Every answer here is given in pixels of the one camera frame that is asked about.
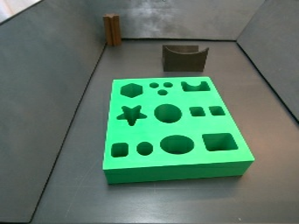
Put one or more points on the brown star prism block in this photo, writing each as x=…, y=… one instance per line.
x=112, y=29

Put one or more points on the green foam shape board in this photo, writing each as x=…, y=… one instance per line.
x=171, y=131

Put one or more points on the dark curved cradle block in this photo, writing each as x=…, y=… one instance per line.
x=183, y=58

